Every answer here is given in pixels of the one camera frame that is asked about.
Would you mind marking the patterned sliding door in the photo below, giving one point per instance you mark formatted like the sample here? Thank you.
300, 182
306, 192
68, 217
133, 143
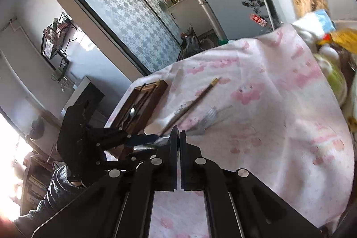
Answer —
142, 29

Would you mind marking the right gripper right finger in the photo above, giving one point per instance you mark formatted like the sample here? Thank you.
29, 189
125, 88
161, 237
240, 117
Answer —
237, 203

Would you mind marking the white ceramic soup spoon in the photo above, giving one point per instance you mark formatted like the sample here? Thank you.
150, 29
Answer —
157, 126

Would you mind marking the left forearm grey sleeve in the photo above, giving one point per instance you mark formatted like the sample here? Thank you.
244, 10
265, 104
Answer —
60, 193

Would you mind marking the wire wall shelf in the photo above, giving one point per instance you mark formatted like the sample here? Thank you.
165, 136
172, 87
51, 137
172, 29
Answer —
55, 41

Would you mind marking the pink patterned tablecloth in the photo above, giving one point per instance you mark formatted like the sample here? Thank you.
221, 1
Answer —
277, 117

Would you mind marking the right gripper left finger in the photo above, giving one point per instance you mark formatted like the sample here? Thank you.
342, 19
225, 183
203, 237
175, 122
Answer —
118, 200

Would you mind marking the brown wooden tray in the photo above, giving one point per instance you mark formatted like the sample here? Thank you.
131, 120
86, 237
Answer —
144, 99

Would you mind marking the large steel spoon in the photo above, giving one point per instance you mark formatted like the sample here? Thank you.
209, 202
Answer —
146, 145

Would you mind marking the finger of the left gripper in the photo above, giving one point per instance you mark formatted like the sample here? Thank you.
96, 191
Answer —
130, 162
135, 139

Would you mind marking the steel fork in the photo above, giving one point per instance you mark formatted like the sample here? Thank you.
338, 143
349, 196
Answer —
212, 117

